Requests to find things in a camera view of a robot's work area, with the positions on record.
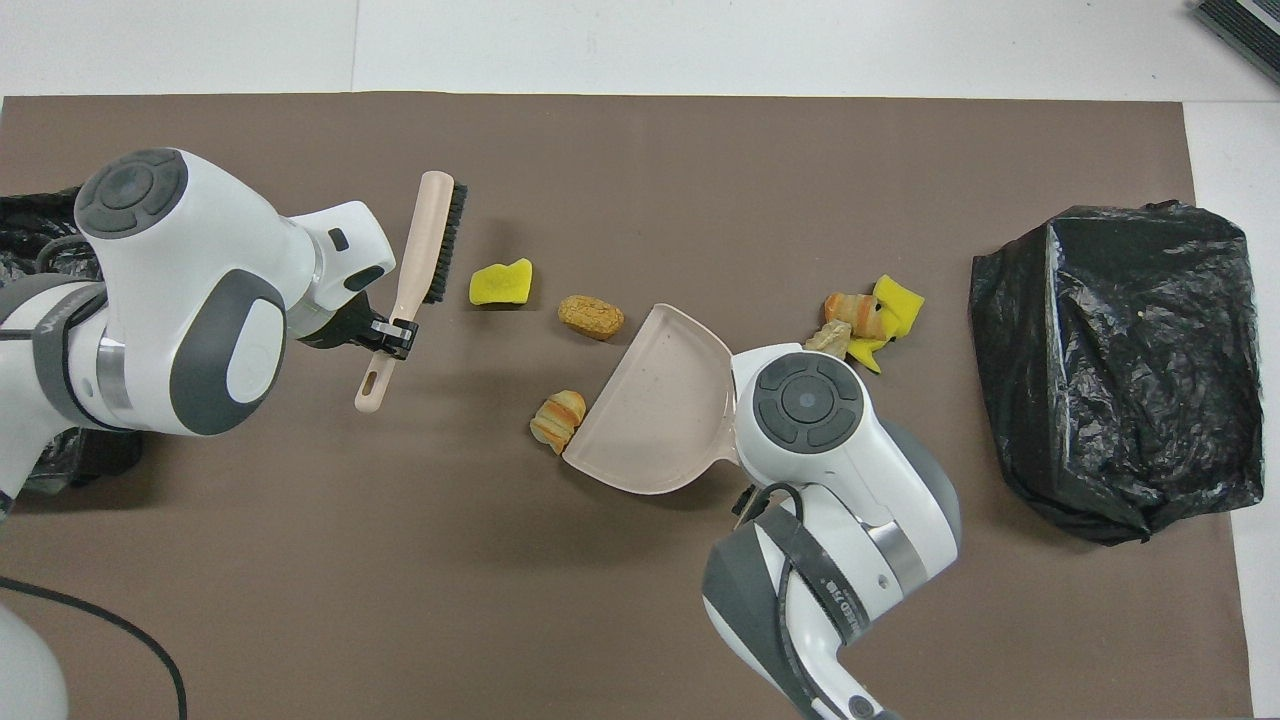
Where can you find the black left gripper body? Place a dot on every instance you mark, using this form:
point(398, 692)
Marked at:
point(345, 330)

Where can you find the beige hand brush black bristles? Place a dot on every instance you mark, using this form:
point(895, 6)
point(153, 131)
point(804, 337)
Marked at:
point(425, 240)

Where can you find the yellow green scouring sponge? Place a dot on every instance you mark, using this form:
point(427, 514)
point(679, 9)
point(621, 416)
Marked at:
point(500, 284)

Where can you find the golden croissant bread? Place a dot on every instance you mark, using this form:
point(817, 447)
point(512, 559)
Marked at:
point(558, 420)

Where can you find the brown oval bread roll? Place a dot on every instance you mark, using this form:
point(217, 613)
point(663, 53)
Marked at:
point(590, 317)

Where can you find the beige plastic dustpan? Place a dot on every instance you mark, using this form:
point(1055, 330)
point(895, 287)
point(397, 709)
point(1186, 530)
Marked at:
point(655, 410)

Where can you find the pale ridged bread piece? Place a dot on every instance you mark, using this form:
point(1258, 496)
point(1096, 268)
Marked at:
point(828, 338)

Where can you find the orange striped croissant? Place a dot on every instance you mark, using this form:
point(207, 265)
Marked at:
point(850, 312)

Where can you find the yellow sponge piece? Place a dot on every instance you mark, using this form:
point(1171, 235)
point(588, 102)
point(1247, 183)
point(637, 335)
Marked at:
point(900, 305)
point(866, 355)

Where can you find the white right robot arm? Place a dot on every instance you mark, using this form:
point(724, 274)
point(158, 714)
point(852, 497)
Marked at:
point(830, 450)

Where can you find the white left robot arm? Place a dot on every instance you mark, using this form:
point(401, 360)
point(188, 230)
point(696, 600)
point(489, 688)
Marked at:
point(200, 300)

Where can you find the black bag lined pink bin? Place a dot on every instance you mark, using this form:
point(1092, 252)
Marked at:
point(20, 220)

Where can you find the brown table mat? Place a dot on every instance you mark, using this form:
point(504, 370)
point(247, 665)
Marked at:
point(600, 150)

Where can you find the dark ribbed panel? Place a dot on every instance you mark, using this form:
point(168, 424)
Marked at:
point(1245, 25)

